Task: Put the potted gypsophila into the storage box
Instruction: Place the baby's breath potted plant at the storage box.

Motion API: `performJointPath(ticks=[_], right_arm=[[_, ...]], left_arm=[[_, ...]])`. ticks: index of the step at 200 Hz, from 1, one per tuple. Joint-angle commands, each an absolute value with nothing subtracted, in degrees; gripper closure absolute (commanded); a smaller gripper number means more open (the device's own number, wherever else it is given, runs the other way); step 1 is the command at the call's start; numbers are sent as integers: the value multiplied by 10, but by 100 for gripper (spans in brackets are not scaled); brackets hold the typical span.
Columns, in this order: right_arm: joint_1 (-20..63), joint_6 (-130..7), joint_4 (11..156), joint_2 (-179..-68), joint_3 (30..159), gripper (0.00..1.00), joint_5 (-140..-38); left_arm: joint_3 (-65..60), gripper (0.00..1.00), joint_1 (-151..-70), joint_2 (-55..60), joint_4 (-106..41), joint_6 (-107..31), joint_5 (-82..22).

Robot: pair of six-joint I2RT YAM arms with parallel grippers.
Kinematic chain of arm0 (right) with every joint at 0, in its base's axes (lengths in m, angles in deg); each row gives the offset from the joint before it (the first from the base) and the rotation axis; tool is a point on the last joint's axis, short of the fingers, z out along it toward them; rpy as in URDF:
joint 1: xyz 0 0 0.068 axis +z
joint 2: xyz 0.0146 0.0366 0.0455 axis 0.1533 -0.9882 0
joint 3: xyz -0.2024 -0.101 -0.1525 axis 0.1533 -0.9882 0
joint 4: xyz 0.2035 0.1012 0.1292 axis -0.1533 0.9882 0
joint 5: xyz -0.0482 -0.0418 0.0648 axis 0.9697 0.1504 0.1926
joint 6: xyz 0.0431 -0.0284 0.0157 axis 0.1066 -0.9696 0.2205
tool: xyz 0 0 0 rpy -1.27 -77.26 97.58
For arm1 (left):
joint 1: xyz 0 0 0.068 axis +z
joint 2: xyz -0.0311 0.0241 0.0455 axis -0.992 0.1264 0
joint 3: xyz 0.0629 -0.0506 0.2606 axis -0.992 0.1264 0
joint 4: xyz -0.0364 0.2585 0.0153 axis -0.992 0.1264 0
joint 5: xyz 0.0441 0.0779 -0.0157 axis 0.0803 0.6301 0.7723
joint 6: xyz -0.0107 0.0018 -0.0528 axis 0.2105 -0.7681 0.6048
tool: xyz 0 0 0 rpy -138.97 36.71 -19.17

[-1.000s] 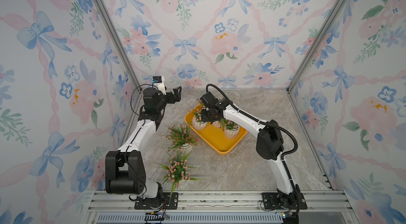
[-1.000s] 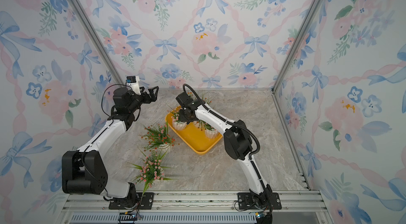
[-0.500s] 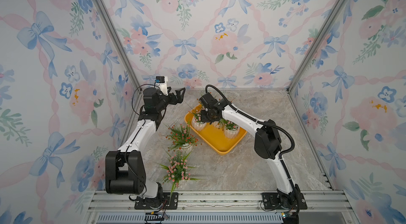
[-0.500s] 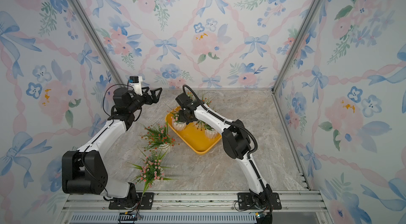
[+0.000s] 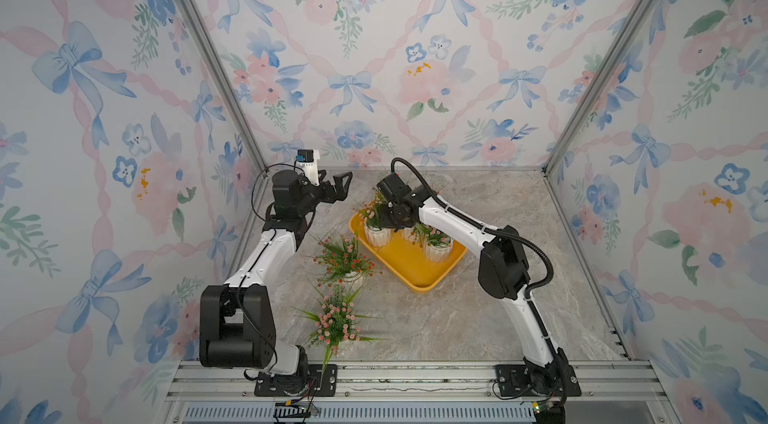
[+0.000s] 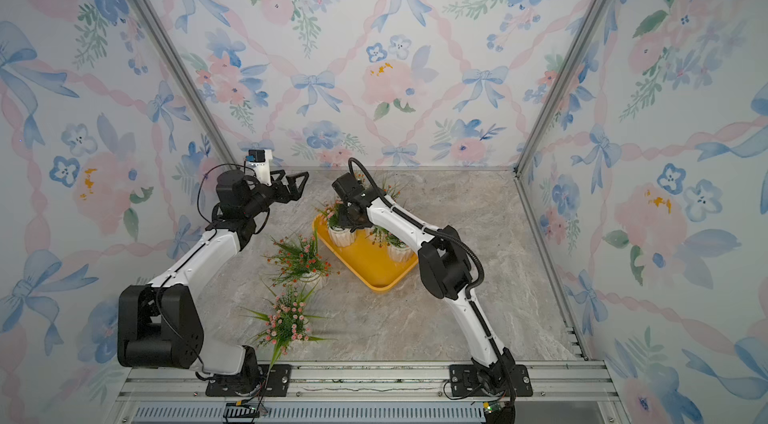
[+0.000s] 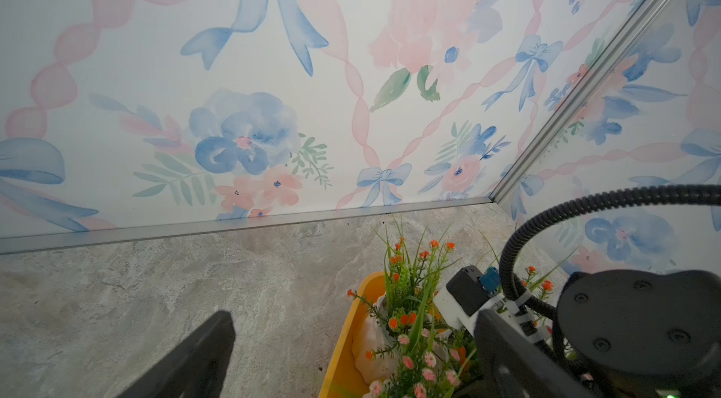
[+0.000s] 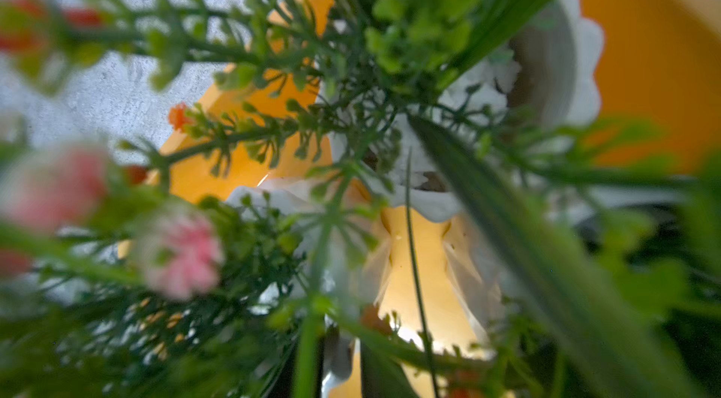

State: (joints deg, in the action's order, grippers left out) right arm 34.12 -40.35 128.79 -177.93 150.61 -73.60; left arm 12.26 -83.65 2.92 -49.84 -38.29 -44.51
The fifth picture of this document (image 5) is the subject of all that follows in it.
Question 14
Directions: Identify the yellow plastic storage tray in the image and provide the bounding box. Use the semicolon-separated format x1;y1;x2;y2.
348;215;467;294

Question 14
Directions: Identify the large pink flower pot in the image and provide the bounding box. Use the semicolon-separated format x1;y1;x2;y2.
299;283;376;370

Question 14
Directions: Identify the large red flower pot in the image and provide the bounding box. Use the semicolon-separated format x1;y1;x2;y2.
398;223;430;246

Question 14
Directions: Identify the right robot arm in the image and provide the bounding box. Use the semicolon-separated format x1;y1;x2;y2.
376;172;571;395

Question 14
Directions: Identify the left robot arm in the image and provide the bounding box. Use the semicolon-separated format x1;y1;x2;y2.
199;170;353;381

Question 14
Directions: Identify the vented metal grille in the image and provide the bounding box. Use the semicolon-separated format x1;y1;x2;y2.
179;401;536;423

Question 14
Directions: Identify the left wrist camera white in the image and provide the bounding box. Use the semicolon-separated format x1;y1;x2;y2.
295;149;320;186

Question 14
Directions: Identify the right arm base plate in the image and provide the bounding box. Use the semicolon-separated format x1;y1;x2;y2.
493;363;582;398

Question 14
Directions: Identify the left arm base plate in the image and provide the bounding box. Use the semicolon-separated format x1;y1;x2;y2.
254;363;338;398

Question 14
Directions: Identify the aluminium rail frame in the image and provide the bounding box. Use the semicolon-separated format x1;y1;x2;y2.
156;361;681;423

